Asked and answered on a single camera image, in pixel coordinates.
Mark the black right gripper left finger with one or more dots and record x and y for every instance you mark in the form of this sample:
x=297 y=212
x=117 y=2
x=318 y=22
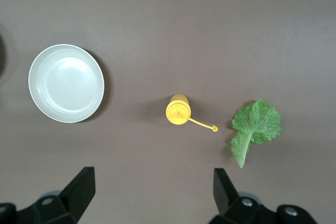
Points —
x=76 y=195

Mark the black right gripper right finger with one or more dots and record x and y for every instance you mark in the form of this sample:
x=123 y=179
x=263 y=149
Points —
x=225 y=200

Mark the green lettuce leaf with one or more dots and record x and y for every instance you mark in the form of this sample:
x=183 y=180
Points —
x=258 y=123

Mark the yellow mustard squeeze bottle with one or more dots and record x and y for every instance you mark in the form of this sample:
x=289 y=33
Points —
x=178 y=111

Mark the beige round plate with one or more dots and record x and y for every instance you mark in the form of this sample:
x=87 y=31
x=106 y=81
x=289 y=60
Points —
x=66 y=83

